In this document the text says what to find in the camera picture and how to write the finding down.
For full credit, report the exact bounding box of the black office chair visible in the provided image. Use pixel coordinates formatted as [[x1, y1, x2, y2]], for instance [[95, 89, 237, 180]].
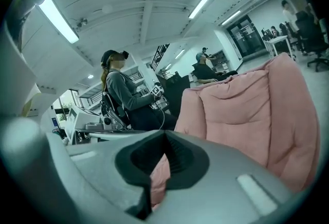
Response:
[[295, 11, 329, 72]]

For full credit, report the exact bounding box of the pink folding lounge chair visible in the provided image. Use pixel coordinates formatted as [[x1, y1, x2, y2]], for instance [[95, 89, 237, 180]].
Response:
[[150, 52, 321, 212]]

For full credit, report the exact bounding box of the long ceiling light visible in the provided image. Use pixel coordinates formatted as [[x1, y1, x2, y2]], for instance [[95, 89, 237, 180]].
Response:
[[188, 0, 218, 20], [221, 9, 242, 26], [38, 0, 80, 44]]

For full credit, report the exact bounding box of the person's cream printed shirt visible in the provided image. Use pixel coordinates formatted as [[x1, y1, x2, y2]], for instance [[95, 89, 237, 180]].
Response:
[[0, 20, 41, 118]]

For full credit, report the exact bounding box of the grey drawer cabinet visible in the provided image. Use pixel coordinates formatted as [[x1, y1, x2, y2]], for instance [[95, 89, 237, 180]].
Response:
[[210, 49, 230, 72]]

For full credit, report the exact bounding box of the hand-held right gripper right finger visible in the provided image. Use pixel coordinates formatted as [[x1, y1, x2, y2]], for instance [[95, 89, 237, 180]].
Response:
[[153, 129, 298, 224]]

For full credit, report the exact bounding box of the white desk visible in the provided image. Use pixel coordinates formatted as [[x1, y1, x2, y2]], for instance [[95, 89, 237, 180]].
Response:
[[264, 35, 297, 61]]

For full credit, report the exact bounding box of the black stair railing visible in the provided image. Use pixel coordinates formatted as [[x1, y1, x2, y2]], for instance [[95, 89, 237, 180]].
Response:
[[150, 43, 170, 69]]

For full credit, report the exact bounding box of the black cabinet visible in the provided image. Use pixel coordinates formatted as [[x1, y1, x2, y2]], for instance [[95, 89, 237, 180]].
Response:
[[164, 71, 191, 119]]

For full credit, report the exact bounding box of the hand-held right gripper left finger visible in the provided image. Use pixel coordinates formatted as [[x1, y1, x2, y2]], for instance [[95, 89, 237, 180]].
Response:
[[46, 129, 167, 224]]

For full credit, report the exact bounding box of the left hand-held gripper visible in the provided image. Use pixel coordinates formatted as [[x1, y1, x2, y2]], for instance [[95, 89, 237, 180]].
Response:
[[64, 104, 153, 145]]

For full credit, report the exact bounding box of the dark glass door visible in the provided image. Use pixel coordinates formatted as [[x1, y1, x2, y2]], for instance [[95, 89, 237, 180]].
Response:
[[226, 14, 267, 59]]

